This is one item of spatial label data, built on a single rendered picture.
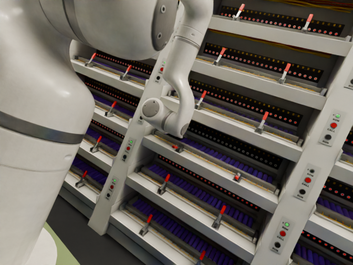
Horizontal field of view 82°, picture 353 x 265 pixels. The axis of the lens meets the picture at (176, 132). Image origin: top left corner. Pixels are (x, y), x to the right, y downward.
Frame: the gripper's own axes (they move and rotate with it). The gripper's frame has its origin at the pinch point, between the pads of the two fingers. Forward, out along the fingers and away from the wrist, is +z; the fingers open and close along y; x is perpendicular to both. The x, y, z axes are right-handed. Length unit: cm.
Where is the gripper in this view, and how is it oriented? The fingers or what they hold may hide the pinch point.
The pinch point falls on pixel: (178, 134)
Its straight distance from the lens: 95.9
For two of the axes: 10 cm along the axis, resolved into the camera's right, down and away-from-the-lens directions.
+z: 3.0, 2.7, 9.1
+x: -4.6, 8.8, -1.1
